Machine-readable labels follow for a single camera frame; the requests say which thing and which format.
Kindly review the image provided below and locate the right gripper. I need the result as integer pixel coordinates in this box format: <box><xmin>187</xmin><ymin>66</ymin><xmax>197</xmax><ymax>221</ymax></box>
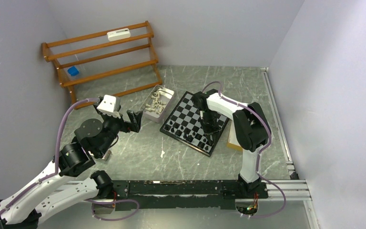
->
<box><xmin>197</xmin><ymin>110</ymin><xmax>221</xmax><ymax>143</ymax></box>

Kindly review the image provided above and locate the black bishop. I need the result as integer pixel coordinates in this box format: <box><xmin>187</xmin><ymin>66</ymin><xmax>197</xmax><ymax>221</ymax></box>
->
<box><xmin>175</xmin><ymin>130</ymin><xmax>182</xmax><ymax>136</ymax></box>

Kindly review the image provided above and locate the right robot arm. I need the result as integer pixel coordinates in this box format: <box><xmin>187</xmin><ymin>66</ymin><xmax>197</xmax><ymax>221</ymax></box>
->
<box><xmin>192</xmin><ymin>89</ymin><xmax>272</xmax><ymax>198</ymax></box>

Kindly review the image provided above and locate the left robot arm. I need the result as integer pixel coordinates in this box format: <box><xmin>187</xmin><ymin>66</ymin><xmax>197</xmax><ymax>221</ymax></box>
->
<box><xmin>0</xmin><ymin>110</ymin><xmax>142</xmax><ymax>229</ymax></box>

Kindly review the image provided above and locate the black chess king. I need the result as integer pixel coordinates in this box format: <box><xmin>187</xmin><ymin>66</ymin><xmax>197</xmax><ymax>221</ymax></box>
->
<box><xmin>186</xmin><ymin>135</ymin><xmax>193</xmax><ymax>142</ymax></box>

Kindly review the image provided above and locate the pink tin of white pieces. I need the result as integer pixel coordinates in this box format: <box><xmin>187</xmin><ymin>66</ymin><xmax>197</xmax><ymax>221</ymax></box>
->
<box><xmin>140</xmin><ymin>85</ymin><xmax>175</xmax><ymax>123</ymax></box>

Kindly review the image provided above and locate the gold tin of black pieces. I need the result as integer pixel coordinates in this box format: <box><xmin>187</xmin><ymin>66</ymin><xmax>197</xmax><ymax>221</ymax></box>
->
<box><xmin>226</xmin><ymin>121</ymin><xmax>242</xmax><ymax>152</ymax></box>

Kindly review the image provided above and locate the chessboard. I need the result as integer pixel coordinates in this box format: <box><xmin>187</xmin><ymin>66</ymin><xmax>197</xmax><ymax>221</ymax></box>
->
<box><xmin>160</xmin><ymin>91</ymin><xmax>216</xmax><ymax>157</ymax></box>

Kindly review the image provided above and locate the small card box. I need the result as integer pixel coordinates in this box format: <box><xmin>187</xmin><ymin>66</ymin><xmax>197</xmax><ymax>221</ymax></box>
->
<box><xmin>102</xmin><ymin>150</ymin><xmax>112</xmax><ymax>161</ymax></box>

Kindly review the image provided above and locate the wooden shelf rack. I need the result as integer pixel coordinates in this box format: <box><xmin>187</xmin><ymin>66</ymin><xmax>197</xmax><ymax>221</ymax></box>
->
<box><xmin>41</xmin><ymin>21</ymin><xmax>163</xmax><ymax>104</ymax></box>

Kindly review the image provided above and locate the blue cap container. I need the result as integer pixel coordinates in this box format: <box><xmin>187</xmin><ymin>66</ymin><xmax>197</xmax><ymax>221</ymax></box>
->
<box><xmin>67</xmin><ymin>66</ymin><xmax>80</xmax><ymax>77</ymax></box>

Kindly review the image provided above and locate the white box on rack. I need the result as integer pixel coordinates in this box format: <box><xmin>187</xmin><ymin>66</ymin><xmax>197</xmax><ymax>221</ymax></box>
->
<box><xmin>107</xmin><ymin>28</ymin><xmax>131</xmax><ymax>42</ymax></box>

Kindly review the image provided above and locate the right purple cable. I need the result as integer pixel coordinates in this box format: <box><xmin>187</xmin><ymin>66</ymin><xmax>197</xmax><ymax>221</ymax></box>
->
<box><xmin>201</xmin><ymin>81</ymin><xmax>287</xmax><ymax>219</ymax></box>

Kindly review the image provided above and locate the purple cable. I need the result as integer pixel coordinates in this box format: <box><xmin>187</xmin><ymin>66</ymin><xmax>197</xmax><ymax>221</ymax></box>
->
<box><xmin>0</xmin><ymin>97</ymin><xmax>141</xmax><ymax>229</ymax></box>
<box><xmin>201</xmin><ymin>81</ymin><xmax>287</xmax><ymax>219</ymax></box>

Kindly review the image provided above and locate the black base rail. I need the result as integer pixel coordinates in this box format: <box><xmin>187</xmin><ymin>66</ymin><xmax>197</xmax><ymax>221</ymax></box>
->
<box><xmin>94</xmin><ymin>179</ymin><xmax>269</xmax><ymax>210</ymax></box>

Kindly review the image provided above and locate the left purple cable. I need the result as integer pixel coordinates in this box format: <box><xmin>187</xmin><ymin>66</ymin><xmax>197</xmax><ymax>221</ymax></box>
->
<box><xmin>0</xmin><ymin>97</ymin><xmax>141</xmax><ymax>229</ymax></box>

